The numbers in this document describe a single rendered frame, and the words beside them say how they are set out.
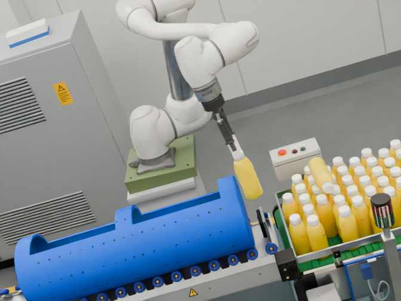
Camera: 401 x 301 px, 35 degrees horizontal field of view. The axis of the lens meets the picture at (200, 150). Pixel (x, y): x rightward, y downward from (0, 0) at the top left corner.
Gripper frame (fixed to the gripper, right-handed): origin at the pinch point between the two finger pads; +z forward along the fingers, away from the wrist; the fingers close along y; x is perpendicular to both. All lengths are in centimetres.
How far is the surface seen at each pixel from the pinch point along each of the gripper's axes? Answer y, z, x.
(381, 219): 27, 30, 36
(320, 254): 7, 48, 13
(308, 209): -3.4, 35.5, 14.4
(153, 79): -290, 43, -74
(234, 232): 3.7, 29.0, -12.6
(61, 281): 7, 20, -78
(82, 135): -160, 23, -103
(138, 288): 1, 39, -57
